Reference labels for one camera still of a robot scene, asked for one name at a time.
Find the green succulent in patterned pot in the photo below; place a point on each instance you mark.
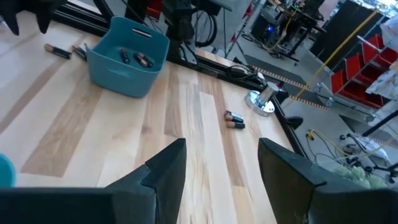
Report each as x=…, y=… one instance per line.
x=357, y=175

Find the black wheeled stand base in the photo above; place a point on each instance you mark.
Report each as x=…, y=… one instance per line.
x=373, y=168

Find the black computer box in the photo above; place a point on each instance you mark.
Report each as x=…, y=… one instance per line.
x=261, y=29

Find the silver black Energizer battery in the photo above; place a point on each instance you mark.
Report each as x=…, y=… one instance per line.
x=231, y=113

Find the red storage bin shelf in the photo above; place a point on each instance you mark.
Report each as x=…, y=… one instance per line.
x=154, y=9

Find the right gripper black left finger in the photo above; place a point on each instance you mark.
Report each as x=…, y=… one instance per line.
x=93, y=205

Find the black mat with orange stripes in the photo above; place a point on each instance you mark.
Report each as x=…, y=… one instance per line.
x=287, y=87

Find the black partition panel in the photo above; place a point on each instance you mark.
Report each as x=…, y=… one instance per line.
x=335, y=31

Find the blue-teal plastic bin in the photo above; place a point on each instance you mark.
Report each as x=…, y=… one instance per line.
x=124, y=81

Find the chrome cylinder on round base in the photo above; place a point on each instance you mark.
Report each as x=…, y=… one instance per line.
x=259, y=107

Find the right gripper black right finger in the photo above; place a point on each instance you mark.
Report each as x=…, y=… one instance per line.
x=326, y=205

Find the colourful patterned cloth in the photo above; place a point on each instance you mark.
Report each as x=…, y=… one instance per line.
x=385, y=84

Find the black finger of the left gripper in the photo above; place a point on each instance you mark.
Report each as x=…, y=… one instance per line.
x=12, y=15
x=45, y=15

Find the green-teal plastic bin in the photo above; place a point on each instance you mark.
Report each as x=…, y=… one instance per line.
x=7, y=171

